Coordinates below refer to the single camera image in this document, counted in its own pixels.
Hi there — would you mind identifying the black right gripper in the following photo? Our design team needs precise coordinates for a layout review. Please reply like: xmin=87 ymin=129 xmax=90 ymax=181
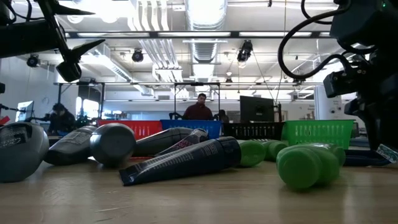
xmin=323 ymin=52 xmax=398 ymax=150

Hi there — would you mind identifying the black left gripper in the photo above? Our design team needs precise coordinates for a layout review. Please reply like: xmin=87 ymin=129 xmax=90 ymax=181
xmin=0 ymin=0 xmax=106 ymax=83

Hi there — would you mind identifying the green bottle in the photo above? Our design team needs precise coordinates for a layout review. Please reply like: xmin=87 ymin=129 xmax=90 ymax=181
xmin=275 ymin=145 xmax=341 ymax=191
xmin=262 ymin=139 xmax=289 ymax=162
xmin=297 ymin=142 xmax=347 ymax=167
xmin=237 ymin=139 xmax=267 ymax=168

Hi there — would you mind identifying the dark grey squeeze bottle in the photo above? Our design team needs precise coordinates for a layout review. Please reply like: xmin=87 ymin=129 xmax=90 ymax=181
xmin=43 ymin=125 xmax=98 ymax=166

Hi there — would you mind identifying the grey round bottle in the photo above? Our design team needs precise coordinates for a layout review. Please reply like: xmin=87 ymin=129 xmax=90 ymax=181
xmin=90 ymin=123 xmax=137 ymax=167

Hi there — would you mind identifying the large grey bottle with label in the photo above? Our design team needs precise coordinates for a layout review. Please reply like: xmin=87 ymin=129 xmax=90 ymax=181
xmin=0 ymin=121 xmax=50 ymax=183

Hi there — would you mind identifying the white pillar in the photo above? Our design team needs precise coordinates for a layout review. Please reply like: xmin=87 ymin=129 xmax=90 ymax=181
xmin=313 ymin=85 xmax=343 ymax=121

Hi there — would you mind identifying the white teal printed label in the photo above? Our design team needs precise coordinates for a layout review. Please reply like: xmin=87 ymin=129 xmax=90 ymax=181
xmin=375 ymin=144 xmax=398 ymax=164

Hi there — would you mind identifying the blue flat tray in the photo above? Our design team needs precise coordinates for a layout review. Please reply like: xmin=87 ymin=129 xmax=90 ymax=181
xmin=343 ymin=148 xmax=393 ymax=167

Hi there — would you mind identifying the green plastic basket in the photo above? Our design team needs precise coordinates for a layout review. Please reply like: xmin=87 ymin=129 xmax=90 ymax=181
xmin=280 ymin=119 xmax=356 ymax=151

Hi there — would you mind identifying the person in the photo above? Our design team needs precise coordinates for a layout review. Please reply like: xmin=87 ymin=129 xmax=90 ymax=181
xmin=182 ymin=93 xmax=215 ymax=121
xmin=216 ymin=109 xmax=230 ymax=123
xmin=45 ymin=103 xmax=77 ymax=136

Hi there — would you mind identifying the small bright monitor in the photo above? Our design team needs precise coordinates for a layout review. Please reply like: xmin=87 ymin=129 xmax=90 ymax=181
xmin=15 ymin=100 xmax=35 ymax=123

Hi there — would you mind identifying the red plastic basket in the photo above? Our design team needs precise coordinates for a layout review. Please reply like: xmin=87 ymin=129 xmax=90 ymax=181
xmin=96 ymin=119 xmax=164 ymax=141

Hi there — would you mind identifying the black computer monitor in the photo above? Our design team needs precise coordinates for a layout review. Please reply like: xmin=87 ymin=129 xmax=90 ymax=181
xmin=239 ymin=95 xmax=275 ymax=123

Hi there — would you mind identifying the black plastic basket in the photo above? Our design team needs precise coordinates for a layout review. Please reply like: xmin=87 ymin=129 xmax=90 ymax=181
xmin=221 ymin=121 xmax=285 ymax=141

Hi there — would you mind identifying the dark plain tube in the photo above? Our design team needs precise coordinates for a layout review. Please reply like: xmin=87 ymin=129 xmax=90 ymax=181
xmin=132 ymin=126 xmax=194 ymax=157

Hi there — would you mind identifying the blue plastic basket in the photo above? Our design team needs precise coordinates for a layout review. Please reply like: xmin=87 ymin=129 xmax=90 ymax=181
xmin=159 ymin=119 xmax=223 ymax=140

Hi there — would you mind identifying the dark tube with red print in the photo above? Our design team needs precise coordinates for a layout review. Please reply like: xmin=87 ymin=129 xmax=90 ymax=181
xmin=154 ymin=128 xmax=210 ymax=156

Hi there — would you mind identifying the large dark tube white print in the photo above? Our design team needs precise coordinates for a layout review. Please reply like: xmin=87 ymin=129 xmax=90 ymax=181
xmin=119 ymin=136 xmax=243 ymax=187

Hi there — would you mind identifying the black ceiling camera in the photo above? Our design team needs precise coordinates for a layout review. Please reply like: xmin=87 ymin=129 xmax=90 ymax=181
xmin=25 ymin=54 xmax=41 ymax=68
xmin=236 ymin=39 xmax=254 ymax=63
xmin=131 ymin=49 xmax=145 ymax=63

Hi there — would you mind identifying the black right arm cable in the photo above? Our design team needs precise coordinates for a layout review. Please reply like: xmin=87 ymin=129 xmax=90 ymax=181
xmin=277 ymin=0 xmax=377 ymax=80

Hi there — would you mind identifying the black overhead frame bar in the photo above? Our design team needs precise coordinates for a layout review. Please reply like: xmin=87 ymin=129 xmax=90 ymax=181
xmin=64 ymin=30 xmax=331 ymax=39

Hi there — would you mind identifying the thin hanging cable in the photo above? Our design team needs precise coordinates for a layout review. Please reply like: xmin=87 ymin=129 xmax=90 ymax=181
xmin=274 ymin=0 xmax=287 ymax=105

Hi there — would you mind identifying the silver ventilation duct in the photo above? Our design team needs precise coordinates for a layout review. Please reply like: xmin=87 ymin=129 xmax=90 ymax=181
xmin=185 ymin=0 xmax=228 ymax=82

